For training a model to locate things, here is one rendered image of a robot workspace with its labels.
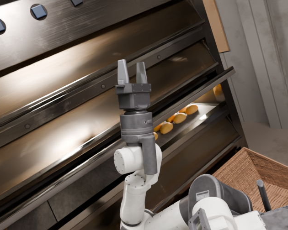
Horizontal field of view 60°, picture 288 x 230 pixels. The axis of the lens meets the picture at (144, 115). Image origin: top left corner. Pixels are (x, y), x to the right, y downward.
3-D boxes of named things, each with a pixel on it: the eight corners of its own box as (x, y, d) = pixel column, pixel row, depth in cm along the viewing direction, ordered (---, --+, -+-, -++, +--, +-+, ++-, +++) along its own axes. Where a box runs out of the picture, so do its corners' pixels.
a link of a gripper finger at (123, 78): (127, 59, 62) (129, 84, 62) (117, 60, 64) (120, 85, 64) (123, 58, 60) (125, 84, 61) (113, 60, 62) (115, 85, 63)
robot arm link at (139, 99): (160, 82, 69) (162, 125, 70) (132, 86, 74) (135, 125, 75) (133, 82, 58) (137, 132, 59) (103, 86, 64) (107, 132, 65)
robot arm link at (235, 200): (202, 206, 75) (240, 184, 68) (211, 236, 68) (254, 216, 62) (176, 194, 69) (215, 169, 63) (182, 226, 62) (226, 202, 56)
